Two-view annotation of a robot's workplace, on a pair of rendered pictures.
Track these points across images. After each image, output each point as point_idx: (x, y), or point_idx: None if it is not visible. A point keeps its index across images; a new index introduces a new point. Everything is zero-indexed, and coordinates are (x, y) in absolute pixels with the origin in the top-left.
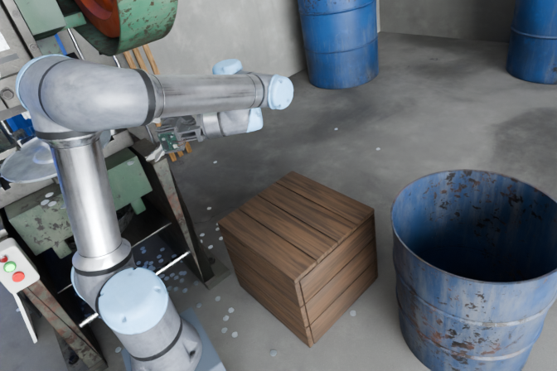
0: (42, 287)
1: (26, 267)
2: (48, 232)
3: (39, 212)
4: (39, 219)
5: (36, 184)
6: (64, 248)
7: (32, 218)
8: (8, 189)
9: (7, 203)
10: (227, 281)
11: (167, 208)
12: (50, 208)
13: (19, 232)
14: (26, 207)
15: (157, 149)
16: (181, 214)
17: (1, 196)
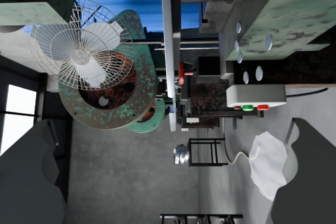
0: (307, 84)
1: (263, 103)
2: (274, 50)
3: (243, 49)
4: (250, 50)
5: (225, 3)
6: (312, 47)
7: (243, 52)
8: (208, 20)
9: (221, 25)
10: None
11: None
12: (251, 43)
13: (245, 59)
14: (230, 44)
15: (287, 179)
16: None
17: (211, 26)
